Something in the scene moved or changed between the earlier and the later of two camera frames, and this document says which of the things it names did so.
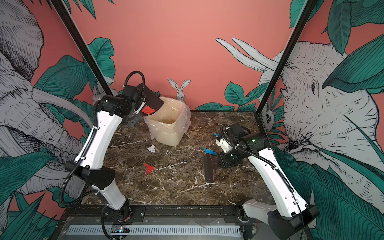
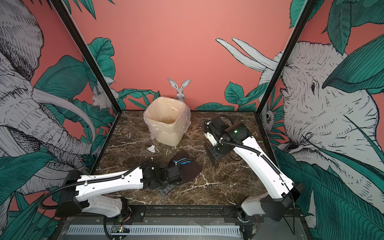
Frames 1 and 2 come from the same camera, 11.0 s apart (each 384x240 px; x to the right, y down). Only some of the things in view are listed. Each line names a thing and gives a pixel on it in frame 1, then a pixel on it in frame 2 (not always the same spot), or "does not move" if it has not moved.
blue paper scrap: [208, 151] -> [177, 160]
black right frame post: [307, 10] does not move
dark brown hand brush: [210, 164] -> [209, 154]
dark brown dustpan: [153, 101] -> [190, 170]
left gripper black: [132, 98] -> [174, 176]
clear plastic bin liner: [174, 116] does not move
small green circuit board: [120, 229] does not move
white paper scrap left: [151, 148] does not move
